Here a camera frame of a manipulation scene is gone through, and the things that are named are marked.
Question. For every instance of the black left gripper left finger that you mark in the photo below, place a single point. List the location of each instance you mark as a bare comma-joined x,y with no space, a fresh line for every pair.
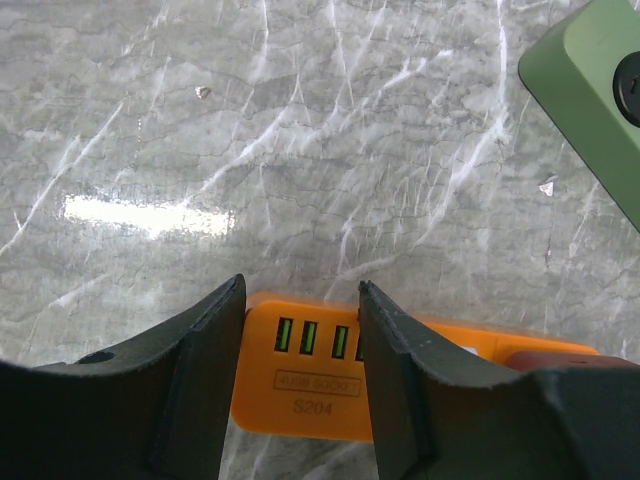
155,406

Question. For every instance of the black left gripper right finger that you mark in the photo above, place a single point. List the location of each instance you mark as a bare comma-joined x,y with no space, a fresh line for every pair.
439,411

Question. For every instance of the red koi cube adapter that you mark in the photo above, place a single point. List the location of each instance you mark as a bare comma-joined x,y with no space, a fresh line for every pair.
524,361

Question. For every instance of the orange power strip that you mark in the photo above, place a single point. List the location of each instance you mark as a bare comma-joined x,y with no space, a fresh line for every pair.
300,370

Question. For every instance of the green power strip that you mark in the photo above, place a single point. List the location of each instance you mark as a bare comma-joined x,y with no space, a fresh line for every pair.
584,72

